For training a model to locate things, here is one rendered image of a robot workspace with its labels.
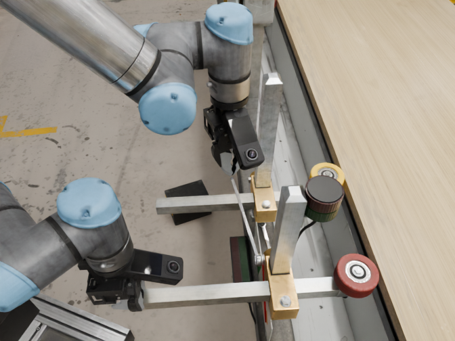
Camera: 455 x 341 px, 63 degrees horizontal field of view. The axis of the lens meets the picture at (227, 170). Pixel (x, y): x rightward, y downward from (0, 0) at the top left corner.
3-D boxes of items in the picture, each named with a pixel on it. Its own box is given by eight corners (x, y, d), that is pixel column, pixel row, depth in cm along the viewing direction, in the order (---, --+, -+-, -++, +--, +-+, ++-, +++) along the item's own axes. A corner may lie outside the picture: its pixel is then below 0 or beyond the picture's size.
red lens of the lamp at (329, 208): (307, 214, 58) (310, 206, 56) (300, 185, 62) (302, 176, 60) (345, 212, 58) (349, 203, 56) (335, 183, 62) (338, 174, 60)
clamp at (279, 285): (271, 321, 73) (273, 310, 69) (262, 259, 82) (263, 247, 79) (299, 319, 73) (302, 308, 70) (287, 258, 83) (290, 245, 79)
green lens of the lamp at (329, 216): (305, 223, 59) (307, 215, 58) (298, 194, 63) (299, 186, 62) (342, 221, 60) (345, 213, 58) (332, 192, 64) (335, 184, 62)
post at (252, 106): (242, 155, 121) (248, 21, 88) (241, 145, 124) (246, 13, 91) (256, 155, 121) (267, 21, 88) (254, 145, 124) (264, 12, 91)
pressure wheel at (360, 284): (331, 315, 76) (344, 291, 68) (321, 279, 82) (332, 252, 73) (369, 312, 77) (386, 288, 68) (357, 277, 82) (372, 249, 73)
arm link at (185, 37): (125, 50, 52) (203, 46, 53) (131, 14, 60) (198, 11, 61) (135, 96, 58) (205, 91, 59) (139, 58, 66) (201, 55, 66)
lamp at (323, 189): (291, 271, 72) (309, 203, 56) (286, 246, 76) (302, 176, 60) (321, 269, 72) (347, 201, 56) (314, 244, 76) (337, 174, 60)
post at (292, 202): (263, 319, 92) (286, 199, 56) (261, 305, 94) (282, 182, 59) (277, 318, 92) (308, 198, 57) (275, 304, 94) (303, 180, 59)
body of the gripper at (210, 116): (235, 122, 81) (236, 74, 73) (252, 146, 76) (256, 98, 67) (202, 130, 79) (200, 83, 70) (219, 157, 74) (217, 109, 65)
